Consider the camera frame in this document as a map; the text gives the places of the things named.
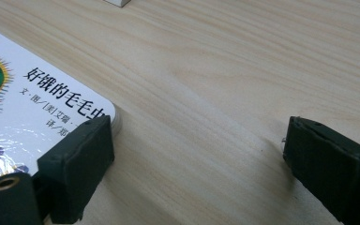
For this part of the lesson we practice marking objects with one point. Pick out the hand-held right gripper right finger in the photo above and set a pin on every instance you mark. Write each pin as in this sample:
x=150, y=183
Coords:
x=331, y=168

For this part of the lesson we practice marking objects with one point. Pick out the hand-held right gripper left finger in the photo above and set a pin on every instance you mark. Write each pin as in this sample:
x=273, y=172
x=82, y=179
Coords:
x=75, y=168

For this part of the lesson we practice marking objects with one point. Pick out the white caterpillar board book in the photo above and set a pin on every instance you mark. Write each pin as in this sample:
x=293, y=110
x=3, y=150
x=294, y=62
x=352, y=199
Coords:
x=28, y=109

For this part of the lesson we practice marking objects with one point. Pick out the white box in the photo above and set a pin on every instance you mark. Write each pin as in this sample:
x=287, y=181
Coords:
x=117, y=2

